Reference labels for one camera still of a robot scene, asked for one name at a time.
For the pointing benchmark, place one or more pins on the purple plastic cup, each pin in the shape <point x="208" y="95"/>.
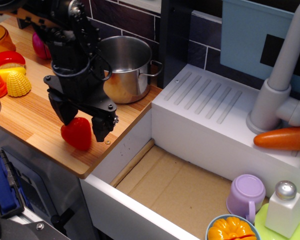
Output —
<point x="247" y="193"/>

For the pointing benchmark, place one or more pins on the blue clamp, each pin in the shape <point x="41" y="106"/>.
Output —
<point x="11" y="203"/>

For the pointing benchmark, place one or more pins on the yellow toy banana piece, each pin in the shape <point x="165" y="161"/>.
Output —
<point x="6" y="71"/>

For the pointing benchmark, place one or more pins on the purple toy onion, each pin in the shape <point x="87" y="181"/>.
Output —
<point x="40" y="49"/>

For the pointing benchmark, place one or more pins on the light blue panel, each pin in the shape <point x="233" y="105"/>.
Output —
<point x="252" y="35"/>

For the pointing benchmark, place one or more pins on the yellow toy corn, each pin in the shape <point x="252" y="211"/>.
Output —
<point x="17" y="84"/>

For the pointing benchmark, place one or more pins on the white salt shaker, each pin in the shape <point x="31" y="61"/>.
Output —
<point x="283" y="213"/>

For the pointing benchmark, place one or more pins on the blue bowl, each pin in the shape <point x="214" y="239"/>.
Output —
<point x="212" y="222"/>

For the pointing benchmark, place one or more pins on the red toy apple slice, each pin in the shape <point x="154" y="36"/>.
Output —
<point x="11" y="59"/>

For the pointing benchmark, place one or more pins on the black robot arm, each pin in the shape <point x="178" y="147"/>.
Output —
<point x="79" y="68"/>

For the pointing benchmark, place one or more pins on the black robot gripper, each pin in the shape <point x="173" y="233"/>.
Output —
<point x="70" y="91"/>

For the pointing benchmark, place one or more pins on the red toy strawberry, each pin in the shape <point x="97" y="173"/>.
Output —
<point x="77" y="133"/>

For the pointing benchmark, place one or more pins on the yellow toy pumpkin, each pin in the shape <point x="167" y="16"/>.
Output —
<point x="230" y="230"/>

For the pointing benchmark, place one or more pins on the stainless steel pot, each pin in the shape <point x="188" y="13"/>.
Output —
<point x="132" y="66"/>

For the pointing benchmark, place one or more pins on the grey toy faucet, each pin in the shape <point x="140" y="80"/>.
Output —
<point x="274" y="104"/>

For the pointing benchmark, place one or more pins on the white toy sink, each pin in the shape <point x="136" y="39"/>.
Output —
<point x="170" y="175"/>

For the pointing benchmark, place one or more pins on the green plastic plate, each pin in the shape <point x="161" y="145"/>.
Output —
<point x="268" y="234"/>

